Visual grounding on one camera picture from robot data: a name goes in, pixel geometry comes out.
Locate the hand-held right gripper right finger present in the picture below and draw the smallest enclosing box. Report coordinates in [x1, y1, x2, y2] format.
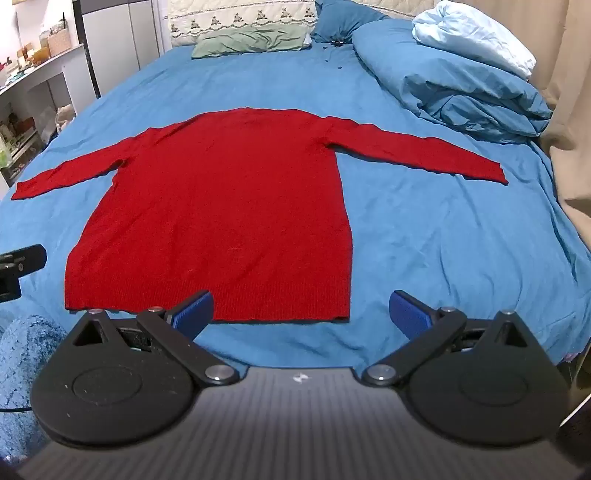
[361, 290, 536, 387]

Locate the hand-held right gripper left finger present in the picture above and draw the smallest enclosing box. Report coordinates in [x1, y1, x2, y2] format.
[69, 290, 240, 387]

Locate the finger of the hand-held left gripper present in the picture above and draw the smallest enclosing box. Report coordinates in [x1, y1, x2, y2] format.
[0, 244, 48, 304]

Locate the red sweater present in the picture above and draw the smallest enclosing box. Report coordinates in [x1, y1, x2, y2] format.
[10, 107, 509, 324]

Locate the bed with blue sheet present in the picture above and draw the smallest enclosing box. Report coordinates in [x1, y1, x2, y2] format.
[0, 44, 591, 370]

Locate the fluffy blue fabric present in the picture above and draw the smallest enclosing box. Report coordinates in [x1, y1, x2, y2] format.
[0, 314, 70, 462]

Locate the white bag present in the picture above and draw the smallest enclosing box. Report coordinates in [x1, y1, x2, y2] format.
[55, 104, 77, 134]

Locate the white desk with shelves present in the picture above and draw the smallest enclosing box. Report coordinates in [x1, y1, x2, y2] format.
[0, 44, 88, 190]

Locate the wicker basket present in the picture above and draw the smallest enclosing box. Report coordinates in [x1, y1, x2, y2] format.
[47, 28, 72, 56]

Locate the blue duvet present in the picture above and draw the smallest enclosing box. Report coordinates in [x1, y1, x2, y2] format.
[353, 21, 555, 146]

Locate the grey and white wardrobe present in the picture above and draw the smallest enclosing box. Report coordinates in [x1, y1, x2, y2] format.
[69, 0, 171, 97]

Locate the beige curtain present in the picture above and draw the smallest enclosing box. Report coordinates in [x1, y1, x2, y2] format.
[522, 0, 591, 250]

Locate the green pillow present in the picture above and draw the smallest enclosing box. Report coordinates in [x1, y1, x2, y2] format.
[191, 23, 312, 59]

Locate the light blue blanket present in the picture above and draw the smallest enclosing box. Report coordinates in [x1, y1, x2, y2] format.
[412, 0, 536, 79]

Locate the blue pillow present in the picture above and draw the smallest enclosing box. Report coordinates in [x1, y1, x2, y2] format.
[311, 0, 389, 44]

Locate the quilted beige headboard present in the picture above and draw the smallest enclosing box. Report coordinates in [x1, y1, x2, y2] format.
[167, 0, 439, 47]

